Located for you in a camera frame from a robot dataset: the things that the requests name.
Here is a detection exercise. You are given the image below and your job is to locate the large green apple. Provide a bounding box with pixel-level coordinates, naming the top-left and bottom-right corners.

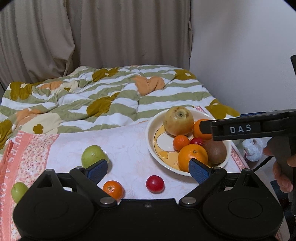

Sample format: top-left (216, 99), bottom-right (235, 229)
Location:
top-left (81, 145), bottom-right (110, 169)

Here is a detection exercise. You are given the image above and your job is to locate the beige curtain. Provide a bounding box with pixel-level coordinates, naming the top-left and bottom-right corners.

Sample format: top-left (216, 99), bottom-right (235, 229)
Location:
top-left (0, 0), bottom-right (193, 87)

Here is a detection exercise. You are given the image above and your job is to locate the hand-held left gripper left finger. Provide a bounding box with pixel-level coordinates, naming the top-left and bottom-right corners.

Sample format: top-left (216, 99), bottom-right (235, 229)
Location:
top-left (35, 159), bottom-right (118, 207)

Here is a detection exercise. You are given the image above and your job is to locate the small red tomato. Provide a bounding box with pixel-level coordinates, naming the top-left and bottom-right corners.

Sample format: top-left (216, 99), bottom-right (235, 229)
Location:
top-left (146, 175), bottom-right (165, 193)
top-left (190, 137), bottom-right (205, 147)

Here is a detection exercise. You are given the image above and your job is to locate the large yellow-red pear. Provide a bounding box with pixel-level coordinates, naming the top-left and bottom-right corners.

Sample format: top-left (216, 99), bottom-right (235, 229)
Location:
top-left (163, 107), bottom-right (194, 137)

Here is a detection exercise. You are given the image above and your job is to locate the small green apple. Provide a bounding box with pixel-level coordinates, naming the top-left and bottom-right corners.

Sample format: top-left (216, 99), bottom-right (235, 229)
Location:
top-left (11, 182), bottom-right (28, 204)

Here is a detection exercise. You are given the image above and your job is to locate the white plastic bag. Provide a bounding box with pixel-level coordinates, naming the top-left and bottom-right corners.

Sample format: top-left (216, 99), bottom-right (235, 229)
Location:
top-left (242, 139), bottom-right (264, 162)

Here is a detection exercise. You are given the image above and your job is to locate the cream plate with cartoon print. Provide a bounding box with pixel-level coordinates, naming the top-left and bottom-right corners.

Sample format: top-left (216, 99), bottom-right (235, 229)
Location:
top-left (146, 108), bottom-right (232, 177)

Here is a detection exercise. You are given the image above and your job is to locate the small tangerine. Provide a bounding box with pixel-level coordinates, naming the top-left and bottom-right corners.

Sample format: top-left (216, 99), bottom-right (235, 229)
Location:
top-left (102, 180), bottom-right (124, 202)
top-left (173, 135), bottom-right (190, 151)

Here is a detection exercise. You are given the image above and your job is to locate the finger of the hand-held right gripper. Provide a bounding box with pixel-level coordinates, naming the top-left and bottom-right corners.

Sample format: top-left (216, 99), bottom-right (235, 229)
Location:
top-left (199, 119), bottom-right (213, 141)

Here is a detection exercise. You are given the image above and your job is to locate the floral striped quilt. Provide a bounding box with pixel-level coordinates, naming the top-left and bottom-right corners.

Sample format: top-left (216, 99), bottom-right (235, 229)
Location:
top-left (0, 65), bottom-right (241, 156)

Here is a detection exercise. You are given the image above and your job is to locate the person's right hand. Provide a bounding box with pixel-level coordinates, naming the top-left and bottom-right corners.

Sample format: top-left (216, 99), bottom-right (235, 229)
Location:
top-left (263, 146), bottom-right (296, 193)

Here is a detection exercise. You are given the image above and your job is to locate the brown kiwi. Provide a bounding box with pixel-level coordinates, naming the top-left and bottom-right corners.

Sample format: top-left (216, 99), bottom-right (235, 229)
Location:
top-left (203, 139), bottom-right (227, 164)

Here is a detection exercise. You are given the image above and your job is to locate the orange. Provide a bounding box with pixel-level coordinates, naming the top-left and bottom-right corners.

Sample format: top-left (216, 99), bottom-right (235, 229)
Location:
top-left (193, 119), bottom-right (214, 141)
top-left (178, 144), bottom-right (208, 173)

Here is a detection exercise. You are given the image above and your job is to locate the black cable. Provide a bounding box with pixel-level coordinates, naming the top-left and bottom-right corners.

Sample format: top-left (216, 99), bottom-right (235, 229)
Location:
top-left (253, 156), bottom-right (276, 172)

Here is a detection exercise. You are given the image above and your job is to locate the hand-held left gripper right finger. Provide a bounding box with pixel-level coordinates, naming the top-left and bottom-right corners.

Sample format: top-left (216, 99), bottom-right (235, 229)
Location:
top-left (179, 159), bottom-right (257, 207)

